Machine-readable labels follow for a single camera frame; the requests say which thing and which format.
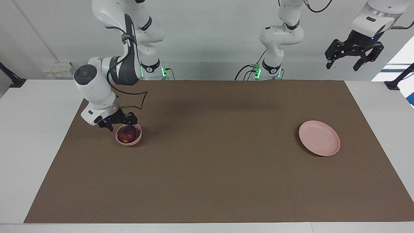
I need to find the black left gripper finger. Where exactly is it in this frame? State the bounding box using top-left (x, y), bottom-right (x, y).
top-left (354, 43), bottom-right (385, 72)
top-left (325, 39), bottom-right (348, 70)

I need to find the dark red apple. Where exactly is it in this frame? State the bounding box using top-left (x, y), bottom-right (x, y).
top-left (118, 126), bottom-right (137, 143)

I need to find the pink bowl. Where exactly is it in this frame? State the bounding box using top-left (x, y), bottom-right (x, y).
top-left (115, 124), bottom-right (142, 147)

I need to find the pink plate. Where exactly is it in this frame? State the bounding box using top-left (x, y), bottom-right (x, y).
top-left (299, 120), bottom-right (341, 157)

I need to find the black clamp stand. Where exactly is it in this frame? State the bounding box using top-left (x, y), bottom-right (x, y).
top-left (0, 62), bottom-right (27, 88)
top-left (384, 63), bottom-right (414, 90)

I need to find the brown table mat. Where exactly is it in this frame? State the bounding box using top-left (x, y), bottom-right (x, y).
top-left (24, 80), bottom-right (414, 224)

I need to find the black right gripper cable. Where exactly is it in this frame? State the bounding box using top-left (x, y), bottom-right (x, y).
top-left (106, 24), bottom-right (149, 110)

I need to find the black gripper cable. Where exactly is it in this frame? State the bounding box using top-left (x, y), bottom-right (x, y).
top-left (303, 0), bottom-right (407, 30)
top-left (106, 24), bottom-right (149, 110)

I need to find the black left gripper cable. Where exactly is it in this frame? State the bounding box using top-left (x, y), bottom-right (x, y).
top-left (303, 0), bottom-right (407, 30)

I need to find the white wall power strip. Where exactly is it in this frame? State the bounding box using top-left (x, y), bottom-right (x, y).
top-left (42, 61), bottom-right (75, 79)

